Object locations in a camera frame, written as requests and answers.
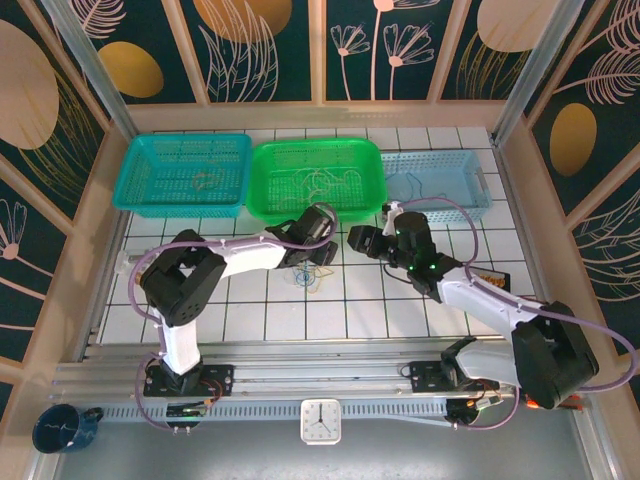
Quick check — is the orange black hand tool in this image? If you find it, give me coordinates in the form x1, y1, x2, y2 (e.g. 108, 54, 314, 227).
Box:
523, 397, 584, 412

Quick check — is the aluminium corner post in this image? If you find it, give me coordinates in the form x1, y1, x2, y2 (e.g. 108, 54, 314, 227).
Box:
491, 0, 587, 147
39, 0, 137, 140

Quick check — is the light blue plastic basket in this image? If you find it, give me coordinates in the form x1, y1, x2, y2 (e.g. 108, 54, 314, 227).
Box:
380, 149, 494, 229

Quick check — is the green plastic basket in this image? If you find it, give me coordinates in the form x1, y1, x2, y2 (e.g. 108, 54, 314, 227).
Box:
245, 137, 389, 224

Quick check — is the teal plastic basket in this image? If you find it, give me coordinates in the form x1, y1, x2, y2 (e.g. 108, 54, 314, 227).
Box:
112, 133, 254, 220

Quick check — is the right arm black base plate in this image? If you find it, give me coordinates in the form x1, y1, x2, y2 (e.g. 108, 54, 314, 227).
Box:
408, 360, 501, 394

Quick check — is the slotted grey cable duct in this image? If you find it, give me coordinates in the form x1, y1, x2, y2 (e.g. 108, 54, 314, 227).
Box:
94, 398, 454, 422

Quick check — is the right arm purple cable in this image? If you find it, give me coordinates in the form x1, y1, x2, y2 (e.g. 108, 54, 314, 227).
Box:
394, 195, 640, 432

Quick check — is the white square clock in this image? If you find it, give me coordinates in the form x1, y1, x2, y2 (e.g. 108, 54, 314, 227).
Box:
299, 398, 343, 445

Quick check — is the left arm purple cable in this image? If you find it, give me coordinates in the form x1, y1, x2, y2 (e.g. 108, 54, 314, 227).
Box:
128, 202, 341, 434

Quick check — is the black orange card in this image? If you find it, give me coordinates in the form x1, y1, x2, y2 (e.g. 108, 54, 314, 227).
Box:
472, 269, 512, 295

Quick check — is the thin white cable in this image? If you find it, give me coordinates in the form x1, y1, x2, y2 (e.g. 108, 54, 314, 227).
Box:
277, 167, 364, 215

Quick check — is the aluminium rail frame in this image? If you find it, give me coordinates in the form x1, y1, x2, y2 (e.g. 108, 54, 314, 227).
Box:
49, 337, 594, 401

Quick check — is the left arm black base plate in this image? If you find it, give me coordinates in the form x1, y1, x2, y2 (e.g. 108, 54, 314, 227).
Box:
143, 364, 235, 399

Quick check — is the thin dark blue cable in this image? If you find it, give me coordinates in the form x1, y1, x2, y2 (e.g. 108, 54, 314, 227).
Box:
387, 172, 452, 202

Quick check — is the small metal bracket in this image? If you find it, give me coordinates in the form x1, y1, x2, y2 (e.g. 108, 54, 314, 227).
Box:
117, 249, 147, 274

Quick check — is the small circuit board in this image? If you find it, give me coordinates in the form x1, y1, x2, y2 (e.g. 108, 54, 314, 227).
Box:
166, 403, 209, 419
447, 397, 506, 426

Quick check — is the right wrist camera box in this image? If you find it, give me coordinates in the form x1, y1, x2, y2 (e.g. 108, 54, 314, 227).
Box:
381, 201, 402, 236

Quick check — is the dark blue mug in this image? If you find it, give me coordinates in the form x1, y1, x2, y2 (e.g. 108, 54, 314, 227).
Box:
32, 404, 105, 455

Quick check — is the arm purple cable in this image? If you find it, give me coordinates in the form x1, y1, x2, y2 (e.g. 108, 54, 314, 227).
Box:
128, 202, 341, 434
394, 195, 640, 432

